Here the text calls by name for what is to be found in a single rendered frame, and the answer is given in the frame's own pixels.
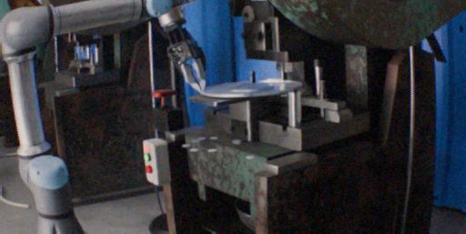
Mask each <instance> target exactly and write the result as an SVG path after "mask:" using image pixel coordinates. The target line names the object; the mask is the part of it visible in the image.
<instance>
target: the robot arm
mask: <svg viewBox="0 0 466 234"><path fill-rule="evenodd" d="M181 7H182V5H181V3H180V2H179V0H92V1H84V2H82V3H74V4H71V5H63V6H57V7H53V6H52V5H46V6H39V7H35V6H32V7H28V6H27V7H20V8H18V9H14V10H11V11H10V12H9V13H7V14H6V15H5V17H4V19H3V20H2V22H1V25H0V42H1V44H2V51H3V59H4V61H5V62H6V63H7V64H8V67H9V68H8V72H9V78H10V83H11V91H12V99H13V103H14V111H15V122H16V126H17V130H18V134H19V140H20V148H19V149H18V150H17V153H18V157H19V162H20V167H19V170H20V174H21V177H22V179H23V181H24V182H25V184H26V185H27V186H28V187H30V189H31V191H32V192H33V193H34V195H35V205H36V207H37V212H38V217H39V220H38V232H37V234H85V231H84V230H83V228H82V226H81V224H80V222H79V221H78V219H77V217H76V214H75V212H74V206H73V202H72V199H71V191H70V187H69V183H68V174H67V171H66V165H65V163H64V161H63V160H62V159H60V158H57V157H53V155H52V150H51V147H50V145H49V144H48V143H47V142H46V141H45V137H44V132H43V128H42V123H41V119H40V109H39V105H38V101H37V92H36V87H35V85H36V83H35V70H34V62H33V56H34V55H35V52H36V45H37V44H40V43H44V42H47V41H48V40H53V39H54V37H55V36H56V35H62V34H66V33H69V32H75V31H79V30H83V29H89V28H92V27H97V26H104V25H111V24H117V23H118V22H121V23H125V22H128V21H132V20H133V19H143V18H149V17H150V16H153V17H157V18H158V20H159V23H160V24H161V25H162V26H163V27H164V29H163V30H164V32H166V31H167V35H168V38H169V40H170V43H171V45H172V46H171V47H170V48H168V49H167V51H168V53H169V55H170V57H171V58H170V61H171V63H172V66H175V68H176V70H177V71H178V72H180V73H181V74H182V75H183V76H184V77H185V78H186V80H187V82H188V83H189V84H190V85H191V86H192V87H194V88H195V89H196V90H198V91H203V90H204V88H205V84H206V67H207V60H206V56H205V54H204V52H203V50H202V46H198V41H197V40H196V39H195V38H194V37H193V36H192V35H191V34H190V33H189V32H188V30H187V29H186V28H182V25H184V24H185V23H186V22H187V20H186V19H184V18H185V15H184V12H183V11H184V10H185V9H184V7H182V8H181ZM173 52H174V55H175V57H173V55H172V53H173ZM172 57H173V58H172ZM192 58H193V59H195V58H196V59H195V61H194V63H193V68H194V69H195V70H196V71H197V78H198V81H200V84H199V83H198V81H197V80H196V77H195V76H194V75H193V73H192V67H191V65H190V64H185V63H186V62H187V61H188V60H190V59H192ZM172 61H173V62H172Z"/></svg>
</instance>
